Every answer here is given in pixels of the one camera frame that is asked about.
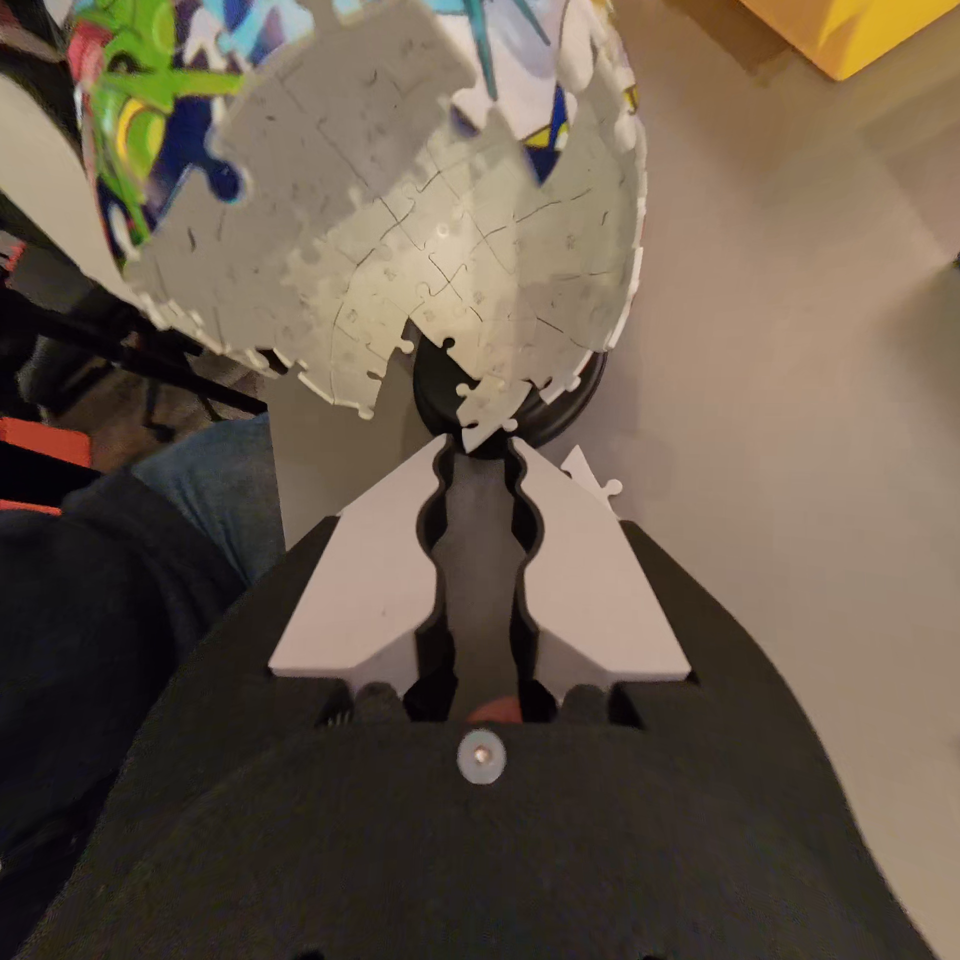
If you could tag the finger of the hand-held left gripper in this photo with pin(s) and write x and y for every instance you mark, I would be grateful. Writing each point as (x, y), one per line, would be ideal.
(37, 150)

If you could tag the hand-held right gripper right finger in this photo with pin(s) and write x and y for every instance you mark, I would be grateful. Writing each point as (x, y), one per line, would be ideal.
(600, 600)

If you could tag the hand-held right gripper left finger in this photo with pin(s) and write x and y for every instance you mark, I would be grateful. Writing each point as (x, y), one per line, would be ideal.
(352, 592)

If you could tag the single white puzzle piece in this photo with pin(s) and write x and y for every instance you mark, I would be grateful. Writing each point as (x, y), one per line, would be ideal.
(589, 469)
(487, 412)

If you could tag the colourful puzzle ball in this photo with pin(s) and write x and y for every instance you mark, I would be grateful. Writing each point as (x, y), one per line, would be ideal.
(450, 225)

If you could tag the black round ball stand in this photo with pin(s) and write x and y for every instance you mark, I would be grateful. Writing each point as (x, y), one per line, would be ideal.
(431, 390)

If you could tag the person's blue jeans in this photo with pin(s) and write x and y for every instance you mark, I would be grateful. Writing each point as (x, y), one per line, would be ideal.
(217, 487)

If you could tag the orange red object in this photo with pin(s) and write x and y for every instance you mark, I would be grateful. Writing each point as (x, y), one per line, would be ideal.
(45, 442)

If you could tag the yellow plastic tray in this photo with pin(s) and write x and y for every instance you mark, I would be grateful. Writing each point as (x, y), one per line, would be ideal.
(862, 30)

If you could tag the black metal chair frame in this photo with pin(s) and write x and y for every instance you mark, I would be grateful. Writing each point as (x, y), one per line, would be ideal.
(150, 360)

